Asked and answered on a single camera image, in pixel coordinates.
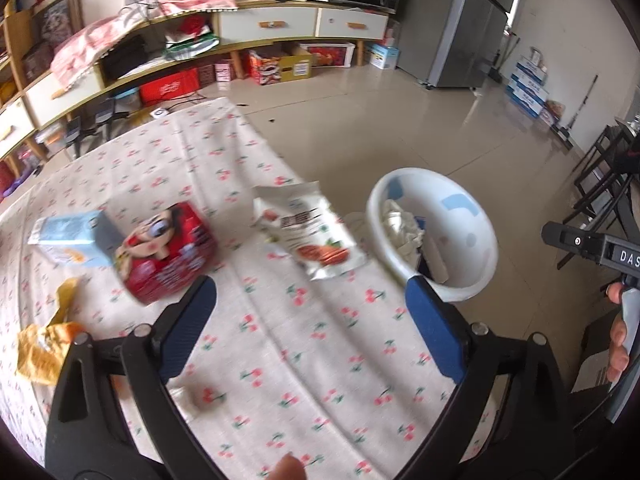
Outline mop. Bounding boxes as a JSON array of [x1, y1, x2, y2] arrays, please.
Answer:
[[552, 75, 599, 148]]

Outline wooden shelf unit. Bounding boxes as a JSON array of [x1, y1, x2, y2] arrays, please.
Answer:
[[0, 7, 51, 163]]

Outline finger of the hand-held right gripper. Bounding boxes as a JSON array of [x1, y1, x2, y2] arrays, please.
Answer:
[[541, 220, 609, 264]]

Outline cartoon print cardboard carton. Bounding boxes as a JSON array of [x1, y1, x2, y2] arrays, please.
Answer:
[[248, 45, 315, 86]]

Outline light blue carton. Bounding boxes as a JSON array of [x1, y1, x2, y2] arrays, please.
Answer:
[[28, 210, 121, 268]]

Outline blue and white carton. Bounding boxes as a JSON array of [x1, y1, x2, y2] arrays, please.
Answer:
[[515, 57, 548, 79], [506, 87, 546, 118], [510, 75, 548, 99]]

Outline person's right hand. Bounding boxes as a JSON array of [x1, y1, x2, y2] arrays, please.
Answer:
[[606, 282, 630, 385]]

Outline broom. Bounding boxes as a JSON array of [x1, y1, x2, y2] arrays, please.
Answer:
[[487, 30, 521, 83]]

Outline white plastic bin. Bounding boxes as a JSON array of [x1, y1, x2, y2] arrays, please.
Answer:
[[366, 167, 500, 303]]

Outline white snack packet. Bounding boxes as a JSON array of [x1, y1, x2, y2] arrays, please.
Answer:
[[251, 181, 369, 282]]

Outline black box with label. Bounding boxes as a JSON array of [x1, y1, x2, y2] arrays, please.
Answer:
[[570, 307, 621, 428]]

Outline red cartoon carton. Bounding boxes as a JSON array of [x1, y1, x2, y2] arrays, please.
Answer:
[[114, 201, 219, 307]]

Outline person's left hand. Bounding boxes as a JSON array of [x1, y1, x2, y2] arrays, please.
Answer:
[[264, 452, 307, 480]]

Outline yellow snack packet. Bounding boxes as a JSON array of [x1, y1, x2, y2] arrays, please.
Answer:
[[16, 279, 87, 387]]

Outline dark chair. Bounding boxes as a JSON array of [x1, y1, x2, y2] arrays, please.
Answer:
[[562, 117, 640, 271]]

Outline wooden cabinet with white drawers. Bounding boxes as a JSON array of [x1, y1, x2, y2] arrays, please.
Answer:
[[20, 0, 391, 133]]

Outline pink cloth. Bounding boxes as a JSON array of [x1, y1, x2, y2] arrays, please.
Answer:
[[50, 0, 240, 81]]

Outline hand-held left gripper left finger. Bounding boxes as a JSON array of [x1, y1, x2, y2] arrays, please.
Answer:
[[44, 275, 223, 480]]

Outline red and white storage box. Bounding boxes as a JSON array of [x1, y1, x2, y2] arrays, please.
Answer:
[[300, 41, 357, 68]]

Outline red gift box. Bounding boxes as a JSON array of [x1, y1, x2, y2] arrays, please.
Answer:
[[137, 67, 206, 107]]

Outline framed picture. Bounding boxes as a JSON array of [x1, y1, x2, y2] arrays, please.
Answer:
[[30, 0, 85, 36]]

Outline blue and white tissue box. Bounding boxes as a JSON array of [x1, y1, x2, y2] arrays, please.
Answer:
[[366, 42, 401, 71]]

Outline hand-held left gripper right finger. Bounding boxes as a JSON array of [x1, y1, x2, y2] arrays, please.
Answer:
[[400, 275, 577, 480]]

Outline grey fridge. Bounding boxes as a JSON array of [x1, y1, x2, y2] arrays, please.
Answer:
[[397, 0, 525, 92]]

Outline white plastic bag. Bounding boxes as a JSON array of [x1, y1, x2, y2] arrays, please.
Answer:
[[382, 199, 427, 263]]

